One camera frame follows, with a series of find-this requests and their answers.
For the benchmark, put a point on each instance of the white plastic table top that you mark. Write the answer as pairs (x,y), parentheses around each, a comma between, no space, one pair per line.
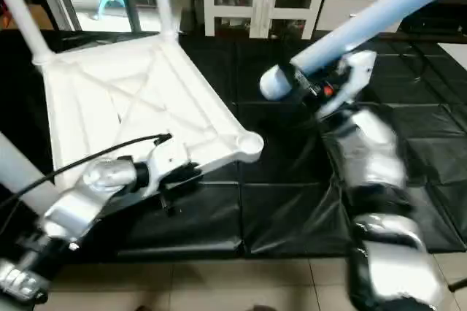
(139,99)

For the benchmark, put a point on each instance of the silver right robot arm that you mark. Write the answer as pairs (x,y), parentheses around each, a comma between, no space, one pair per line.
(376,179)

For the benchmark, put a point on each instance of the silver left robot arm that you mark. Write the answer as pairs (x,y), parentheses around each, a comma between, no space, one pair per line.
(73,209)

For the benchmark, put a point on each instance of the black work mat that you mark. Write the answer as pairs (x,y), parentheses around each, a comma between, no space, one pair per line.
(350,201)

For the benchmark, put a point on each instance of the white flat board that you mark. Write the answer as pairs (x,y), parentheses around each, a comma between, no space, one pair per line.
(456,54)

